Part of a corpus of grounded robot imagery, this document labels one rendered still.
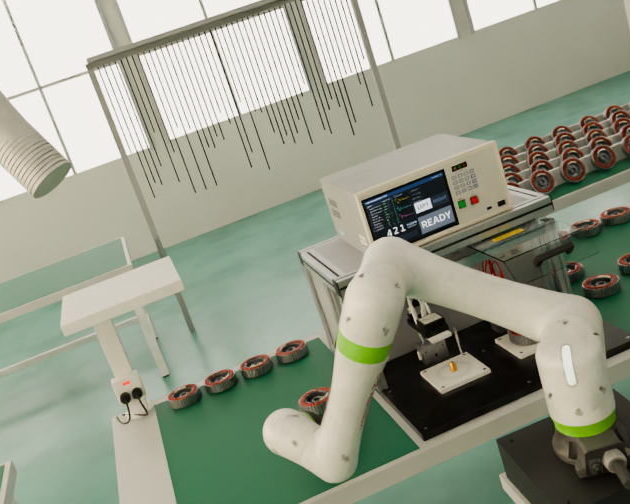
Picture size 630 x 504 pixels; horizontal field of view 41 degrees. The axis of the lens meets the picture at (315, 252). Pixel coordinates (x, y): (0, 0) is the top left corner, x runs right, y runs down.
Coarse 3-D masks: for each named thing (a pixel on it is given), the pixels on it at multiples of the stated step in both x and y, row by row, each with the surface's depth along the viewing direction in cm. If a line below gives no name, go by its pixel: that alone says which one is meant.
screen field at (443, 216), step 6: (438, 210) 238; (444, 210) 239; (450, 210) 239; (426, 216) 238; (432, 216) 238; (438, 216) 239; (444, 216) 239; (450, 216) 240; (420, 222) 238; (426, 222) 238; (432, 222) 239; (438, 222) 239; (444, 222) 239; (450, 222) 240; (426, 228) 238; (432, 228) 239
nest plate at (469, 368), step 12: (456, 360) 240; (468, 360) 238; (420, 372) 240; (432, 372) 238; (444, 372) 236; (456, 372) 233; (468, 372) 231; (480, 372) 229; (432, 384) 233; (444, 384) 229; (456, 384) 227
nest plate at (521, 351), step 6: (504, 336) 245; (498, 342) 243; (504, 342) 241; (510, 342) 240; (504, 348) 240; (510, 348) 237; (516, 348) 235; (522, 348) 234; (528, 348) 233; (534, 348) 232; (516, 354) 233; (522, 354) 231; (528, 354) 232
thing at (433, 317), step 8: (408, 320) 248; (416, 320) 240; (424, 320) 238; (432, 320) 236; (440, 320) 236; (416, 328) 242; (424, 328) 236; (432, 328) 236; (440, 328) 236; (448, 328) 237; (424, 336) 237; (432, 336) 236; (440, 336) 235; (448, 336) 235
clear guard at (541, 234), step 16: (528, 224) 242; (544, 224) 238; (560, 224) 234; (480, 240) 242; (512, 240) 234; (528, 240) 230; (544, 240) 226; (560, 240) 224; (576, 240) 224; (496, 256) 226; (512, 256) 222; (528, 256) 222; (560, 256) 221; (576, 256) 221; (512, 272) 219; (528, 272) 219; (544, 272) 219
